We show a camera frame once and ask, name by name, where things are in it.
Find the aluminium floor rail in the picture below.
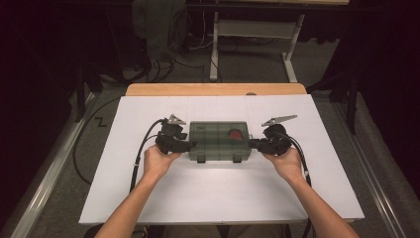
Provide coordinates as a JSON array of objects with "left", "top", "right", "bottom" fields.
[
  {"left": 9, "top": 91, "right": 98, "bottom": 238},
  {"left": 331, "top": 98, "right": 409, "bottom": 238}
]

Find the grey plastic compartment box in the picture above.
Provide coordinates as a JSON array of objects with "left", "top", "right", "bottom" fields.
[{"left": 187, "top": 121, "right": 256, "bottom": 165}]

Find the tangle of black floor cables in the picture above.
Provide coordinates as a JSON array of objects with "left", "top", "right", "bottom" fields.
[{"left": 142, "top": 54, "right": 222, "bottom": 84}]

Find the wooden table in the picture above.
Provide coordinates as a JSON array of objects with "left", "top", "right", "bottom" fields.
[{"left": 125, "top": 82, "right": 308, "bottom": 97}]

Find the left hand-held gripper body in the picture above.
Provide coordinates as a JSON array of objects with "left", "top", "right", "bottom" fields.
[{"left": 155, "top": 113, "right": 190, "bottom": 156}]

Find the right hand-held gripper black cable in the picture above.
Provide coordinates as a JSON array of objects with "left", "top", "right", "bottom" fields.
[{"left": 279, "top": 131, "right": 314, "bottom": 238}]

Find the grey hanging jacket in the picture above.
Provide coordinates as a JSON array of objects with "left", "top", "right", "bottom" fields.
[{"left": 131, "top": 0, "right": 190, "bottom": 63}]

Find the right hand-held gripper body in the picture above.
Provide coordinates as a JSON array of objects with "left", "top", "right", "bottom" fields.
[{"left": 259, "top": 114, "right": 298, "bottom": 157}]

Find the white frame desk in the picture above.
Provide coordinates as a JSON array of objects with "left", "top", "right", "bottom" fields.
[{"left": 186, "top": 0, "right": 351, "bottom": 84}]

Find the black metal stand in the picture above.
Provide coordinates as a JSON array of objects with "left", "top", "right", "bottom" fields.
[
  {"left": 72, "top": 58, "right": 104, "bottom": 124},
  {"left": 306, "top": 67, "right": 362, "bottom": 137}
]

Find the person's left hand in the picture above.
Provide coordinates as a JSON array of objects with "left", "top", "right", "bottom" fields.
[{"left": 142, "top": 144, "right": 183, "bottom": 182}]

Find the left hand-held gripper black cable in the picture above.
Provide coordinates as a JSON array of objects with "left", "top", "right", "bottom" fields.
[{"left": 129, "top": 118, "right": 166, "bottom": 193}]

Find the hand-held gripper black cable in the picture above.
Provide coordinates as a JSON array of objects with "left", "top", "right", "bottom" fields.
[
  {"left": 279, "top": 131, "right": 314, "bottom": 238},
  {"left": 129, "top": 118, "right": 166, "bottom": 193}
]

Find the long black floor cable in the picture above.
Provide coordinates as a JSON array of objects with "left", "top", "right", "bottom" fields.
[{"left": 71, "top": 96, "right": 122, "bottom": 186}]

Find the person's right hand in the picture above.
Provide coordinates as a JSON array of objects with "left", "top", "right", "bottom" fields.
[{"left": 262, "top": 146, "right": 307, "bottom": 183}]

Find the red round metal cap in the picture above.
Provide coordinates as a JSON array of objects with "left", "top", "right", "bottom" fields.
[{"left": 228, "top": 128, "right": 245, "bottom": 142}]

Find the white table cover board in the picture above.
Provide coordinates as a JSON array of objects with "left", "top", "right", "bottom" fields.
[{"left": 78, "top": 93, "right": 366, "bottom": 226}]

